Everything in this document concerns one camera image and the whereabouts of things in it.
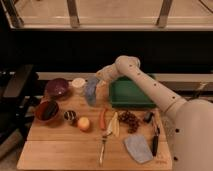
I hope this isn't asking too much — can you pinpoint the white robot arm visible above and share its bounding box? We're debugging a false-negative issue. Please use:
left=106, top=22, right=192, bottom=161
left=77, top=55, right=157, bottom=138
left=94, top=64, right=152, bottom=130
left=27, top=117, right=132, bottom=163
left=96, top=55, right=213, bottom=171

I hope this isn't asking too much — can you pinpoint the black office chair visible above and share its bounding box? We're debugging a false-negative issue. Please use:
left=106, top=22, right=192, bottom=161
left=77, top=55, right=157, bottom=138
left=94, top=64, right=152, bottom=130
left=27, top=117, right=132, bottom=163
left=0, top=65, right=40, bottom=145

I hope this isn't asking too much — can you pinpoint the white cup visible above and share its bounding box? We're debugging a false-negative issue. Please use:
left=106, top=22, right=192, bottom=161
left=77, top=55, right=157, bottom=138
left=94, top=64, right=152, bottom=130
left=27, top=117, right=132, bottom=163
left=71, top=78, right=86, bottom=90

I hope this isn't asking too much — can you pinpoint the purple bowl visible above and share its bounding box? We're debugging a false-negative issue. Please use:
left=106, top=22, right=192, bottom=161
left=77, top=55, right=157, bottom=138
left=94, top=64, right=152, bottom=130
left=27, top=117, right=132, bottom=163
left=45, top=78, right=69, bottom=97

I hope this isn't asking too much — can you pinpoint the black handled knife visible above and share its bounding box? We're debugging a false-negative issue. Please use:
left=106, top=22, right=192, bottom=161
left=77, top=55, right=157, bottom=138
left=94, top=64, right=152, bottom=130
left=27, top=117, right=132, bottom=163
left=152, top=117, right=160, bottom=156

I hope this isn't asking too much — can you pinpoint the yellow banana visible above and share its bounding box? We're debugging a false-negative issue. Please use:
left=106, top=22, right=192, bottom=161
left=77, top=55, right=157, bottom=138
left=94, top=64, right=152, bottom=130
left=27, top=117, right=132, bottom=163
left=107, top=112, right=120, bottom=137

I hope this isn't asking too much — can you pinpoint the black striped small cup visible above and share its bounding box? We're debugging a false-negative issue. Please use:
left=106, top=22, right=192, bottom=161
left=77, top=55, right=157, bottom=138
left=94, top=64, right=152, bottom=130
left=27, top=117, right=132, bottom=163
left=64, top=110, right=77, bottom=125

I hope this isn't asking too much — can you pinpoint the silver fork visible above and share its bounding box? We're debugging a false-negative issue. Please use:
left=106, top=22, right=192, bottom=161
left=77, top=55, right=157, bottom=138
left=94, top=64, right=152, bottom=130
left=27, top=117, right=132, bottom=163
left=99, top=133, right=108, bottom=166

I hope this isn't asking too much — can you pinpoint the bunch of dark grapes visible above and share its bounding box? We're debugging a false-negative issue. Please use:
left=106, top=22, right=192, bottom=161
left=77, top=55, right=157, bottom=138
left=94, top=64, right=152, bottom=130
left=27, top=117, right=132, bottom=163
left=118, top=111, right=139, bottom=134

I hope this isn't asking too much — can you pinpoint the yellow round fruit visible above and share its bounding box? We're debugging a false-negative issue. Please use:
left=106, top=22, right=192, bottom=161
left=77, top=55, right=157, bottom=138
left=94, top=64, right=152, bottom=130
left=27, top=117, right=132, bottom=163
left=77, top=117, right=90, bottom=131

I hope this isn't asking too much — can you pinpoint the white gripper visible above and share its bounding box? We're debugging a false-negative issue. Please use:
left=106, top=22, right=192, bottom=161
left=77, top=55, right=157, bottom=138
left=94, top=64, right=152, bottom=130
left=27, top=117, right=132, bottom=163
left=95, top=64, right=121, bottom=88

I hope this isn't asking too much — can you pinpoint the orange carrot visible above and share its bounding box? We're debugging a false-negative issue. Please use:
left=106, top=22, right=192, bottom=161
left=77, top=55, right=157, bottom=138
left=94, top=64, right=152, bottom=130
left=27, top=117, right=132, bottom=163
left=99, top=108, right=108, bottom=130

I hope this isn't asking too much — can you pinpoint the grey folded cloth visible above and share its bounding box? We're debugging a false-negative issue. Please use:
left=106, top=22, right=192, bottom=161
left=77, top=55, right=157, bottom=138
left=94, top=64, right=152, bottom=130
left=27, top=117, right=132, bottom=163
left=124, top=134, right=153, bottom=164

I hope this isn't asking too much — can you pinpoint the red bowl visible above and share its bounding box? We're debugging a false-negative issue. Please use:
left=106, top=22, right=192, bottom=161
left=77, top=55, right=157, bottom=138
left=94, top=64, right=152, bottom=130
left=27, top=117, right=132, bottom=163
left=35, top=101, right=59, bottom=124

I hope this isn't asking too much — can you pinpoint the blue sponge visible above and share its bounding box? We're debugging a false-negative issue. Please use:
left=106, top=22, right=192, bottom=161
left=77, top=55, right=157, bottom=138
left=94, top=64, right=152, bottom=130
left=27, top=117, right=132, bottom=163
left=85, top=77, right=99, bottom=106

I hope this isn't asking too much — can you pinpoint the dark object in red bowl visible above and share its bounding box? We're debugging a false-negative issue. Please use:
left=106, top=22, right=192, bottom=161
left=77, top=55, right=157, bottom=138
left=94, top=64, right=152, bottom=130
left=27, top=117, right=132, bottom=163
left=42, top=103, right=57, bottom=120

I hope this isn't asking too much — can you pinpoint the wooden cutting board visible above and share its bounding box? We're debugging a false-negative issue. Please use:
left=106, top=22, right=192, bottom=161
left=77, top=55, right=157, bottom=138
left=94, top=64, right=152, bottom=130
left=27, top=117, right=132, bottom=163
left=17, top=85, right=172, bottom=171

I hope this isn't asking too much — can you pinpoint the green plastic tray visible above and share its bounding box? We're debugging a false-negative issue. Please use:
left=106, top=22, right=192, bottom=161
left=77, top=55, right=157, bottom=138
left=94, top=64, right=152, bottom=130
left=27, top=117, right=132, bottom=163
left=109, top=77, right=155, bottom=108

